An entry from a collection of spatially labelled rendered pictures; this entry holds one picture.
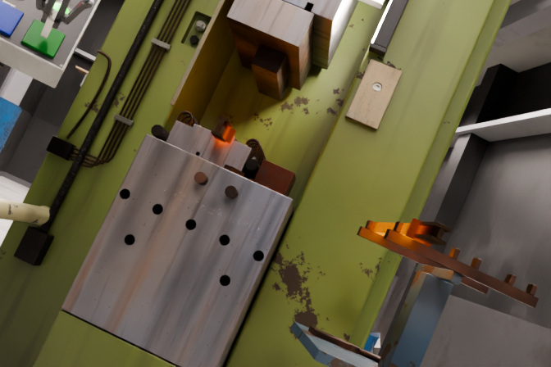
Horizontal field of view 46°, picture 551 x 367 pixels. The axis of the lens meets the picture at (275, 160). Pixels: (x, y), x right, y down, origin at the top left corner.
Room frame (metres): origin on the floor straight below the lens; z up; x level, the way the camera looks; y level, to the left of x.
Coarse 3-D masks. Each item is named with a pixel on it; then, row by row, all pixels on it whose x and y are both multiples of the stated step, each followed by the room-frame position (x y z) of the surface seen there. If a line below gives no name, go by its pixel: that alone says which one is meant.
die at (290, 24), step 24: (240, 0) 1.58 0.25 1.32; (264, 0) 1.58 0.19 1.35; (240, 24) 1.59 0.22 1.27; (264, 24) 1.57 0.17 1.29; (288, 24) 1.57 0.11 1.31; (312, 24) 1.61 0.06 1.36; (240, 48) 1.81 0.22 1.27; (288, 48) 1.61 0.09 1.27; (312, 48) 1.82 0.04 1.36; (288, 72) 1.83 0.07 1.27
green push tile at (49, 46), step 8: (32, 24) 1.45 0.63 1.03; (40, 24) 1.46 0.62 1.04; (32, 32) 1.44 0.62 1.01; (40, 32) 1.45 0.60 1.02; (56, 32) 1.47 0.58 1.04; (24, 40) 1.43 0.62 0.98; (32, 40) 1.44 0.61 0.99; (40, 40) 1.45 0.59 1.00; (48, 40) 1.46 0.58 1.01; (56, 40) 1.47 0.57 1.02; (32, 48) 1.44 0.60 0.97; (40, 48) 1.44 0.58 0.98; (48, 48) 1.45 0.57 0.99; (56, 48) 1.46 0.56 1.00; (48, 56) 1.45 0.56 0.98
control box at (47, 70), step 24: (0, 0) 1.44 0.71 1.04; (24, 0) 1.47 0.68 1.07; (72, 0) 1.53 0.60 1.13; (96, 0) 1.57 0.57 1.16; (24, 24) 1.45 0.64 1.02; (72, 24) 1.51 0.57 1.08; (0, 48) 1.44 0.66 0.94; (24, 48) 1.43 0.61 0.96; (72, 48) 1.49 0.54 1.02; (24, 72) 1.49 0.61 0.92; (48, 72) 1.47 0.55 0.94
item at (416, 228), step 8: (376, 224) 1.40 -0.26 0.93; (384, 224) 1.34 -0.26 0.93; (392, 224) 1.28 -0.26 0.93; (408, 224) 1.18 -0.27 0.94; (416, 224) 1.13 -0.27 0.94; (424, 224) 1.09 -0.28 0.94; (432, 224) 1.05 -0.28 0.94; (440, 224) 1.04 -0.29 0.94; (376, 232) 1.39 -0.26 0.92; (384, 232) 1.32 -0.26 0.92; (400, 232) 1.21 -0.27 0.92; (408, 232) 1.13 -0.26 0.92; (416, 232) 1.13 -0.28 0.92; (424, 232) 1.10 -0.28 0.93; (432, 232) 1.07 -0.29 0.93; (440, 232) 1.04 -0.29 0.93; (416, 240) 1.14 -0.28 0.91; (424, 240) 1.10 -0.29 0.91; (432, 240) 1.05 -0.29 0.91; (440, 240) 1.04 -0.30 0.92
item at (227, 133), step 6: (222, 120) 1.47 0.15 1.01; (228, 120) 1.47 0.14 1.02; (216, 126) 1.48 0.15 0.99; (222, 126) 1.48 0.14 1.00; (228, 126) 1.54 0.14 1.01; (216, 132) 1.47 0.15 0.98; (222, 132) 1.51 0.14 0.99; (228, 132) 1.55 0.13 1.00; (234, 132) 1.55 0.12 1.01; (216, 138) 1.55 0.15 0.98; (222, 138) 1.50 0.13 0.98; (228, 138) 1.55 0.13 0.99
